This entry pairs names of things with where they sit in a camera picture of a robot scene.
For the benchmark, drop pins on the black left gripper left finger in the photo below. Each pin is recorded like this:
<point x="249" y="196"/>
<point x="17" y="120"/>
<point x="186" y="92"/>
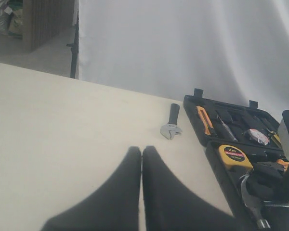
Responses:
<point x="114" y="206"/>

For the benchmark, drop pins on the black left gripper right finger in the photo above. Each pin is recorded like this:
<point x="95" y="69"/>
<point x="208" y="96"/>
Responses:
<point x="171" y="206"/>

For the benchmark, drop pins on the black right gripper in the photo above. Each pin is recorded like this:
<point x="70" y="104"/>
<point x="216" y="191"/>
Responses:
<point x="269" y="181"/>

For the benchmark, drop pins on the claw hammer black grip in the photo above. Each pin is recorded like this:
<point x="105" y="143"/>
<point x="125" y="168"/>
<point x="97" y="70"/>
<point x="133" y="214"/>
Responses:
<point x="254" y="204"/>

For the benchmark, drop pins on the roll of electrical tape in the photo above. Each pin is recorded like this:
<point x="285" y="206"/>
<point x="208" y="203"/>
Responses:
<point x="256" y="136"/>

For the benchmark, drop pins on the adjustable wrench black handle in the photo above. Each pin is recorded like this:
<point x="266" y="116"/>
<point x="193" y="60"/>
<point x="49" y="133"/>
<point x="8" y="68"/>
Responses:
<point x="170" y="130"/>

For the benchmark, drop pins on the black plastic tool case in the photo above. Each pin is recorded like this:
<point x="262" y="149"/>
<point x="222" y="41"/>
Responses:
<point x="239" y="119"/>

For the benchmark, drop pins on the yellow tape measure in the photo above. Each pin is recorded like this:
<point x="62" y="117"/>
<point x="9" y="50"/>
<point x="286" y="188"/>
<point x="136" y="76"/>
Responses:
<point x="233" y="157"/>

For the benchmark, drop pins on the clear voltage tester screwdriver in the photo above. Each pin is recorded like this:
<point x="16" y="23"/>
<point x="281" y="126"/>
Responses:
<point x="230" y="133"/>

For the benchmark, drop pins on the orange utility knife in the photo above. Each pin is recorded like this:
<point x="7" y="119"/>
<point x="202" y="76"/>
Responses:
<point x="209" y="129"/>

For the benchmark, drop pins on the white backdrop cloth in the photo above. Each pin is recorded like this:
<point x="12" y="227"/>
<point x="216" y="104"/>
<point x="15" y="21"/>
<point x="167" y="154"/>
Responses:
<point x="235" y="50"/>

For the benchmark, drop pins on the black backdrop stand pole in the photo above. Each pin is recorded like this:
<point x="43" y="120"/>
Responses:
<point x="74" y="47"/>

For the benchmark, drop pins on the cardboard box in background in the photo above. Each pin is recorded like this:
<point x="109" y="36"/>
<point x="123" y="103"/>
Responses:
<point x="16" y="24"/>

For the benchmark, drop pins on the orange handled pliers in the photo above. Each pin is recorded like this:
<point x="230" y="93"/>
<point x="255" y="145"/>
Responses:
<point x="285" y="164"/>

